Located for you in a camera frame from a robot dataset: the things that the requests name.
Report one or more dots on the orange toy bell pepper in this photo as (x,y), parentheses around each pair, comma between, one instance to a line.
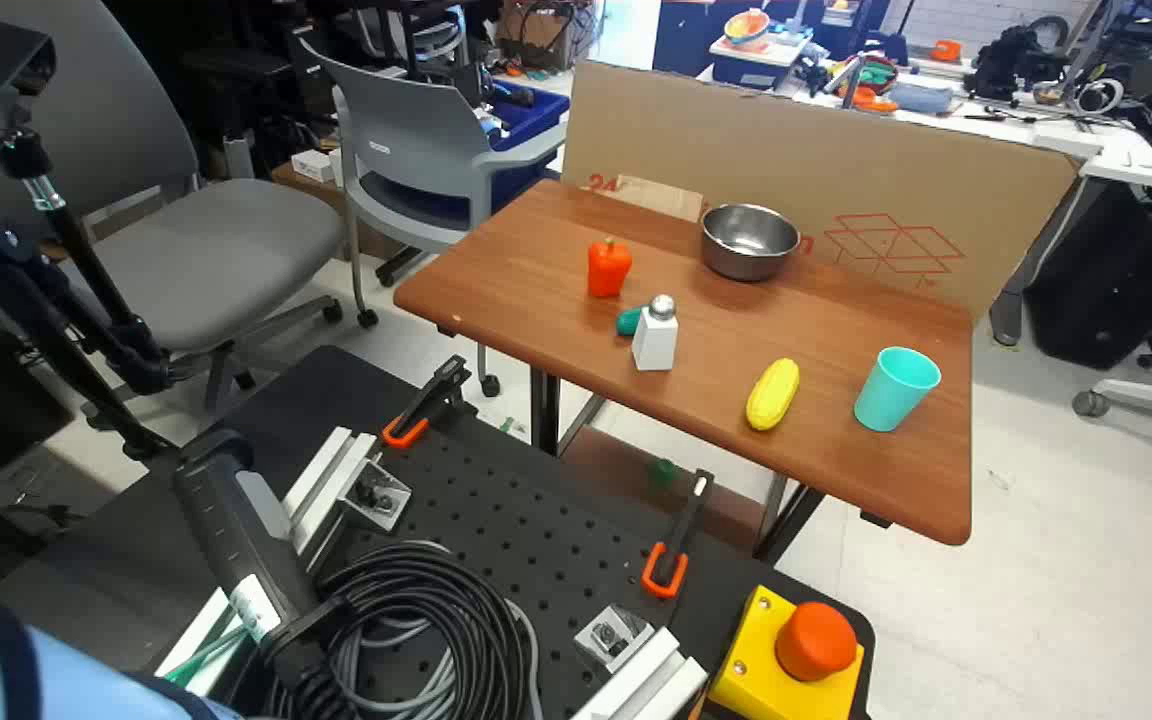
(609,275)

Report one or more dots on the black perforated robot base table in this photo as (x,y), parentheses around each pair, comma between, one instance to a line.
(536,535)

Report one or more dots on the small green toy pickle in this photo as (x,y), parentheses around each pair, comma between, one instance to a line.
(625,320)

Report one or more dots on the white salt shaker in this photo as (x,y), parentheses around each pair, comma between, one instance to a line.
(659,343)

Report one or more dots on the small green object under table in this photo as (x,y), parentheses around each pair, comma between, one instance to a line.
(667,471)

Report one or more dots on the brown wooden table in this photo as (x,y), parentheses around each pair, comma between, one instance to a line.
(723,348)

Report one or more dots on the yellow toy corn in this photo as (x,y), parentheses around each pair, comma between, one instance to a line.
(775,396)

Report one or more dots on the stainless steel bowl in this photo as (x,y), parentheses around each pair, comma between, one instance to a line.
(746,246)

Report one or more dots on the aluminium extrusion bar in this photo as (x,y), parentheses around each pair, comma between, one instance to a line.
(640,683)
(211,641)
(328,483)

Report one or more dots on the light gray plastic chair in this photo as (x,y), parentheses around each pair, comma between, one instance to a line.
(400,143)

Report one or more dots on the cardboard backboard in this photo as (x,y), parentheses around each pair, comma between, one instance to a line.
(763,146)

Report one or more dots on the teal plastic cup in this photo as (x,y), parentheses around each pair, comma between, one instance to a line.
(892,392)

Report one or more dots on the yellow emergency stop button box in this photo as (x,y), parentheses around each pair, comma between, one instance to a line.
(771,675)

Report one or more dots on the dark gray padded office chair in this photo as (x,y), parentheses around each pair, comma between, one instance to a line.
(216,253)

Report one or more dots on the black bag under desk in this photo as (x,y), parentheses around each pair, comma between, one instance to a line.
(1111,275)

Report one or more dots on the white background desk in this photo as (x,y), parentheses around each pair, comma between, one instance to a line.
(1111,146)

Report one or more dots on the light blue sleeve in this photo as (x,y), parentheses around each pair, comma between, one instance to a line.
(17,667)

